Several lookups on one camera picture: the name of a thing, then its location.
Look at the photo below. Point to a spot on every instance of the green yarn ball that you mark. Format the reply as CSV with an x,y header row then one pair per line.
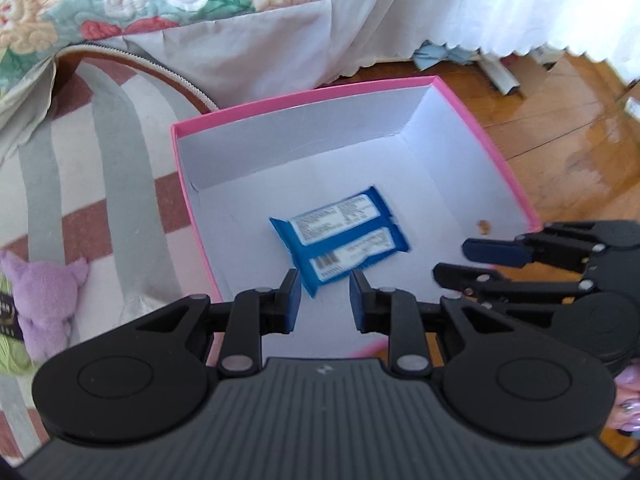
x,y
10,340

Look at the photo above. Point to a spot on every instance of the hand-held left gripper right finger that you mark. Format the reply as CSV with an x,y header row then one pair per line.
x,y
357,302

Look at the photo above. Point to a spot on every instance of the blue snack packet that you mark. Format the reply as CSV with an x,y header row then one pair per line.
x,y
355,255
335,217

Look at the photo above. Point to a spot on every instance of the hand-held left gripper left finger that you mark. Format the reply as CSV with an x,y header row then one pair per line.
x,y
292,302

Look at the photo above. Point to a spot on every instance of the person's right hand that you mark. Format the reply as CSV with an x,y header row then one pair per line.
x,y
631,395

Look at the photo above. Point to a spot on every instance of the white plastic bar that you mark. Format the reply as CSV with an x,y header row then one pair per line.
x,y
502,80

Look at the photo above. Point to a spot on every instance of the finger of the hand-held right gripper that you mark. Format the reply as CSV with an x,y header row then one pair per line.
x,y
465,276
492,252

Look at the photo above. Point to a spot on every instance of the white lace bed skirt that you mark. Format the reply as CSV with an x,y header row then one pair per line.
x,y
525,0

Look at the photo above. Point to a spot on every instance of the purple plush toy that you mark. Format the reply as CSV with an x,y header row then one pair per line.
x,y
42,300

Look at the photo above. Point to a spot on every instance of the striped rug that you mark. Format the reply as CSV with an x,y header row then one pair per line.
x,y
120,170

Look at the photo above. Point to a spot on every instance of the pink cardboard box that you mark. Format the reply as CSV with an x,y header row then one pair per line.
x,y
440,170

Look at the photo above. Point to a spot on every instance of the small brown crumb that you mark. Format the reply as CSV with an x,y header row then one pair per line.
x,y
483,226

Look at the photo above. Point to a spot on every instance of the light blue cloth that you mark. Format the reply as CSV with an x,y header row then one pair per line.
x,y
442,54

